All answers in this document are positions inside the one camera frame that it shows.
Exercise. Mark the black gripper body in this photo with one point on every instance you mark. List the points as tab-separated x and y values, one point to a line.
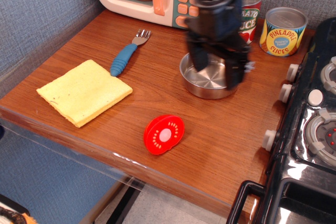
217	29

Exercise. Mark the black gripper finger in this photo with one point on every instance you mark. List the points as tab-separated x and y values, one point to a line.
198	55
234	72

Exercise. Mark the small metal pot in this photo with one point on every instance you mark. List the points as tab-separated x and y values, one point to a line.
209	83

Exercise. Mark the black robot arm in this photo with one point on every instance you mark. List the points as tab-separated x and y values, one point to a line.
216	31

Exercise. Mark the yellow folded cloth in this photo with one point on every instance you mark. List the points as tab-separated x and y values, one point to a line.
84	92

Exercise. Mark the tomato sauce can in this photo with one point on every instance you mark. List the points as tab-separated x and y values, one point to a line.
250	13

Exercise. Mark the white stove knob middle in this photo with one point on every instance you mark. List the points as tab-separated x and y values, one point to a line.
285	93

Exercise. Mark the white stove knob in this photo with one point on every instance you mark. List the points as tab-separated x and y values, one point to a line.
292	72
285	93
268	139

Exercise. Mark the white stove knob upper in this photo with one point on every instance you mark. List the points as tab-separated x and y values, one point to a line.
292	72

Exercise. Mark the pineapple slices can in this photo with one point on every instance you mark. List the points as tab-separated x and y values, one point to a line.
283	31

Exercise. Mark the white stove knob lower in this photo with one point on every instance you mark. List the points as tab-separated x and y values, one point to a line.
268	139

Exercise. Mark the red toy tomato half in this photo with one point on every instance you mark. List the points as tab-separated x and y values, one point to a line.
163	133

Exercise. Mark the black toy stove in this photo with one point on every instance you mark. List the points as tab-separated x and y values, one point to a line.
300	185

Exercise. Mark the orange fuzzy object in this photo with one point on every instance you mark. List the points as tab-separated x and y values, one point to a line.
13	217

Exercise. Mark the blue handled fork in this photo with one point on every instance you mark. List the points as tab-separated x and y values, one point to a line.
121	60

